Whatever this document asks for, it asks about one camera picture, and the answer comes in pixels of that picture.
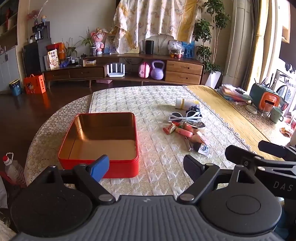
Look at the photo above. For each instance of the green mug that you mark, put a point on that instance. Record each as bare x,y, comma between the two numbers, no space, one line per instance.
275,114

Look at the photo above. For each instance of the small figurine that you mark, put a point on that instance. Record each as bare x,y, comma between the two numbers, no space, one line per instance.
43,19

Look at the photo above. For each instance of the purple spiky toy figure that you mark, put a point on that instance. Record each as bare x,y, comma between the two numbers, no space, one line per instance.
195,109

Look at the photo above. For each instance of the pink toy case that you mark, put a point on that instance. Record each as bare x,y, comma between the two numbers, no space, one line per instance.
144,70

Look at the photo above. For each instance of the cream quilted mat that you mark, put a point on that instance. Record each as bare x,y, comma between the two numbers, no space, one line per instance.
150,104

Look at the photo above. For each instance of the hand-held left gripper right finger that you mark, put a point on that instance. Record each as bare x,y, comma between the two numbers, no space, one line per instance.
192,167

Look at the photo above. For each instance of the plastic water bottle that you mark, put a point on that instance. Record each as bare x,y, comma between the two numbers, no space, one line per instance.
13,170

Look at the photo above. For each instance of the white saucer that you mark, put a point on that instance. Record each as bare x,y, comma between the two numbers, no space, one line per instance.
251,109

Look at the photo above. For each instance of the white router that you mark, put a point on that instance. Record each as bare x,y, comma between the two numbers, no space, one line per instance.
115,74

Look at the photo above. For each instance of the metal nail clipper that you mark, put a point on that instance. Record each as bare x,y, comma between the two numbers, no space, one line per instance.
187,144

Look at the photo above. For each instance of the blue toy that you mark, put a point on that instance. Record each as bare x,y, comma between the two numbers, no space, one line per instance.
64,64

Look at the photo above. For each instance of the beige window curtain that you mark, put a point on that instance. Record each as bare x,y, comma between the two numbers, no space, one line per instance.
261,46

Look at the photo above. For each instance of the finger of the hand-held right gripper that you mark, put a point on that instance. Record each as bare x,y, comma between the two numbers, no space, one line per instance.
240,156
275,149

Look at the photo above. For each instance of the wooden TV cabinet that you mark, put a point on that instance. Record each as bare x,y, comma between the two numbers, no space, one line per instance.
182,69

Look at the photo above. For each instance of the blue picture box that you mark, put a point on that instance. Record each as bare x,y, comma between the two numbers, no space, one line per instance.
189,49

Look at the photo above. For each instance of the stack of folded cloths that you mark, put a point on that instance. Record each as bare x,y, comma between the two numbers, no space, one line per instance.
233,93

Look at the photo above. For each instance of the purple kettlebell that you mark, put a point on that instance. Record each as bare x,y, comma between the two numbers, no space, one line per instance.
157,73

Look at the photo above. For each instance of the floral printed cloth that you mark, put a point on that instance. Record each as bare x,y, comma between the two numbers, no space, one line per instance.
150,18

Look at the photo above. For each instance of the peach makeup sponge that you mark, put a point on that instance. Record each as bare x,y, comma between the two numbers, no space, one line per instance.
195,138

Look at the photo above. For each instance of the pink bar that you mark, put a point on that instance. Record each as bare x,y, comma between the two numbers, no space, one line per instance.
204,138

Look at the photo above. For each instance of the teal bucket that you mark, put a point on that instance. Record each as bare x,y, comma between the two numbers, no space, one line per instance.
15,88

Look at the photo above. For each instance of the orange red box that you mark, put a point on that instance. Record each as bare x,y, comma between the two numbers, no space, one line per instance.
60,49

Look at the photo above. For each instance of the round metal tin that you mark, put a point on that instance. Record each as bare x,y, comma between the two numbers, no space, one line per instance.
194,126

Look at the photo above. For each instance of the black white small bottle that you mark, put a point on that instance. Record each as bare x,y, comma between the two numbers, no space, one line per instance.
203,148

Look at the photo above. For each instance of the red tin box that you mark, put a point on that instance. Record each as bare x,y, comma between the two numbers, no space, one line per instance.
99,139

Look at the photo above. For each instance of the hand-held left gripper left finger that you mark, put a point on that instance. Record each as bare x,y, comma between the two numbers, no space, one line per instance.
99,168

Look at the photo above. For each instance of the clear plastic bag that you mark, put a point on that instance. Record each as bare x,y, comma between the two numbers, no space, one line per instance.
175,48

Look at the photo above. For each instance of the orange gift box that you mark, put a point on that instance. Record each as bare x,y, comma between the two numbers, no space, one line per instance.
34,84

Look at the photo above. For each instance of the white sunglasses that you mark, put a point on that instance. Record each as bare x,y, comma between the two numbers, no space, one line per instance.
175,115

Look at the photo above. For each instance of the green potted tree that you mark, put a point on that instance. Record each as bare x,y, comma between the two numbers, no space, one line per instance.
203,32

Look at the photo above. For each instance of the black speaker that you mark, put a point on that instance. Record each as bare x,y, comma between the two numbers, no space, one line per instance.
149,47

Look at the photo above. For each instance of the pink tray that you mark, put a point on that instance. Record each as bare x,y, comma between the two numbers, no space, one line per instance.
104,81

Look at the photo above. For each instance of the potted orchid plant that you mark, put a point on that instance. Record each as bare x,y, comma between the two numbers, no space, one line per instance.
87,41

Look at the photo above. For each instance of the vase with pink flowers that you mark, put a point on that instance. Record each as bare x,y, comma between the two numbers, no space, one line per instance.
35,19

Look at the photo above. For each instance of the pink tube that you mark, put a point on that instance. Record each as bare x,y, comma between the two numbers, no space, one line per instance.
183,132

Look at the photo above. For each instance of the black coffee machine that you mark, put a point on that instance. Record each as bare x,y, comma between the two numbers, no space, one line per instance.
41,31

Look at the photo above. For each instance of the dark mini fridge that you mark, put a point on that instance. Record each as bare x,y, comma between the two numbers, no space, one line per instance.
34,58

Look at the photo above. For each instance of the white planter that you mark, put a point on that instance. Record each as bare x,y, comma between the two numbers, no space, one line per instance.
214,80

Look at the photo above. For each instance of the green orange knife holder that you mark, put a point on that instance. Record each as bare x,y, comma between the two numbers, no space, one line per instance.
266,98

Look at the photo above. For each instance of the red white snack packet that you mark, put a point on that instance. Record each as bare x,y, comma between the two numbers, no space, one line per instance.
170,128

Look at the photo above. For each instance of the wall cupboard unit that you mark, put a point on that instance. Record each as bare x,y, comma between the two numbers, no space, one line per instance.
8,67

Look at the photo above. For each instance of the white yellow bottle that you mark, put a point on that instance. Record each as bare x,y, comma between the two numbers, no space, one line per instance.
185,103

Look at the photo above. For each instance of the cereal box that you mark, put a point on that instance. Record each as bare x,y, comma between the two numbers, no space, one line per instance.
53,60

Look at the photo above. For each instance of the white standing air conditioner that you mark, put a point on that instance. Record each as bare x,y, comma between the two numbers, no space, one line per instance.
235,46

